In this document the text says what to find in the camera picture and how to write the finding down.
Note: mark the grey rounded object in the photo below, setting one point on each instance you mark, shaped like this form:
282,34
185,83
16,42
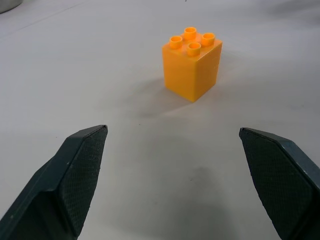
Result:
7,4

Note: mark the yellow studded building block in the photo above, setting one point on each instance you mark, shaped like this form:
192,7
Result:
191,66

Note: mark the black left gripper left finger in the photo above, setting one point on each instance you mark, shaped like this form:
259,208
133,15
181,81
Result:
62,185

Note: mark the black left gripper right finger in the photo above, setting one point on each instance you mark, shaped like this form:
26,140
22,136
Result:
280,180

